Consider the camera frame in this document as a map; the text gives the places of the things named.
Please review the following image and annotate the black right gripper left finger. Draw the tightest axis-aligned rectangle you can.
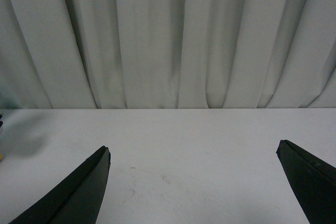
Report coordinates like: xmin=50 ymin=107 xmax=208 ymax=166
xmin=11 ymin=146 xmax=111 ymax=223

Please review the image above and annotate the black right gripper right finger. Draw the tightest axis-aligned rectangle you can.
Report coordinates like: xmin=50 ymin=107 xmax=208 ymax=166
xmin=276 ymin=140 xmax=335 ymax=223

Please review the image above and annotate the grey pleated curtain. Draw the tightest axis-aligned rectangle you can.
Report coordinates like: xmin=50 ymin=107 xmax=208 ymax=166
xmin=1 ymin=0 xmax=335 ymax=109

